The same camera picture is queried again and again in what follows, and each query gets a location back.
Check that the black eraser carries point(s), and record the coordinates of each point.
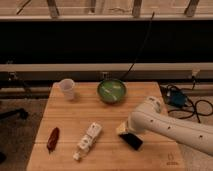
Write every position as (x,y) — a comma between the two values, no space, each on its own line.
(131,140)

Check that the white sponge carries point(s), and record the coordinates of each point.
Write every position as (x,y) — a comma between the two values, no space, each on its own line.
(122,128)

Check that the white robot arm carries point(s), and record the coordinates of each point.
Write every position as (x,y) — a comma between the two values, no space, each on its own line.
(148,116)

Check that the green bowl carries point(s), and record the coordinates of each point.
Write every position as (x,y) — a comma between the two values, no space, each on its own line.
(111,91)

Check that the clear plastic measuring cup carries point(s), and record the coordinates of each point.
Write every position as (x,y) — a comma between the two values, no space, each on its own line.
(66,86)

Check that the white plastic bottle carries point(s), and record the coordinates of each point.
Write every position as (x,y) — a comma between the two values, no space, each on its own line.
(87,141)

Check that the blue power adapter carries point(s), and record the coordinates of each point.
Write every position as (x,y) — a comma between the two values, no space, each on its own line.
(176,98)

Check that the dark red pocket knife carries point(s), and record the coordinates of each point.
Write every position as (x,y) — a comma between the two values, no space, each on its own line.
(52,141)

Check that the black chair base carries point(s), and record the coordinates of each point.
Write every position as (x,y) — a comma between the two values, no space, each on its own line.
(21,112)

